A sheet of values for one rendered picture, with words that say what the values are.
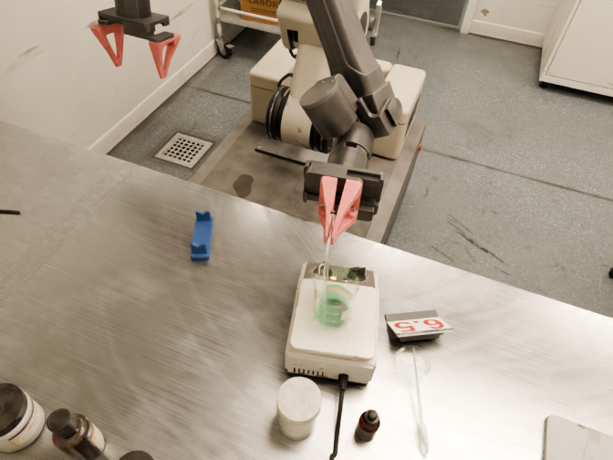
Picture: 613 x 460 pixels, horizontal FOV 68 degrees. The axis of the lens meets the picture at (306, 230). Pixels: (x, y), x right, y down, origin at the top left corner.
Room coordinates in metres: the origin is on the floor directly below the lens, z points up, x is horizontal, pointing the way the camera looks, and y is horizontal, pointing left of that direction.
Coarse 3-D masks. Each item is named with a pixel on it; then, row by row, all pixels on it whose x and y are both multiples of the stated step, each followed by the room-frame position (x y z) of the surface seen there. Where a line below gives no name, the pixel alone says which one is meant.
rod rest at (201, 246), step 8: (200, 216) 0.58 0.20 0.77; (208, 216) 0.58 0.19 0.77; (200, 224) 0.57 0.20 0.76; (208, 224) 0.58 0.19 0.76; (200, 232) 0.55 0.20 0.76; (208, 232) 0.55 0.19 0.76; (192, 240) 0.53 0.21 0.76; (200, 240) 0.53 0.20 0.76; (208, 240) 0.53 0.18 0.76; (192, 248) 0.50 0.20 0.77; (200, 248) 0.50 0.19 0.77; (208, 248) 0.52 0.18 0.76; (192, 256) 0.49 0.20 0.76; (200, 256) 0.50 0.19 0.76; (208, 256) 0.50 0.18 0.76
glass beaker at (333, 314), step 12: (324, 264) 0.38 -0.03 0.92; (336, 264) 0.38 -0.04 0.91; (312, 276) 0.36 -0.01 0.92; (336, 276) 0.38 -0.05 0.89; (348, 276) 0.37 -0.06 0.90; (348, 288) 0.37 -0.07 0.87; (324, 300) 0.33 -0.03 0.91; (336, 300) 0.32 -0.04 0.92; (348, 300) 0.33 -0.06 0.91; (324, 312) 0.32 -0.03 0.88; (336, 312) 0.32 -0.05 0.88; (348, 312) 0.33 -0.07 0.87; (324, 324) 0.32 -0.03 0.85; (336, 324) 0.32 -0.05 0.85
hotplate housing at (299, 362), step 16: (304, 272) 0.44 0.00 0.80; (288, 336) 0.32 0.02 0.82; (288, 352) 0.29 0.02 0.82; (304, 352) 0.29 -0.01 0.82; (288, 368) 0.29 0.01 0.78; (304, 368) 0.28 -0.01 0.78; (320, 368) 0.28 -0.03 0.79; (336, 368) 0.28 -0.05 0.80; (352, 368) 0.28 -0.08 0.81; (368, 368) 0.28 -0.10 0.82
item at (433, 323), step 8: (416, 320) 0.39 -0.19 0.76; (424, 320) 0.39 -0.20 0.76; (432, 320) 0.39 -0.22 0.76; (440, 320) 0.39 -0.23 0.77; (400, 328) 0.37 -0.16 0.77; (408, 328) 0.37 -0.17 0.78; (416, 328) 0.37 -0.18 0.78; (424, 328) 0.36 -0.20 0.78; (432, 328) 0.36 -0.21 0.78; (440, 328) 0.36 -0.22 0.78
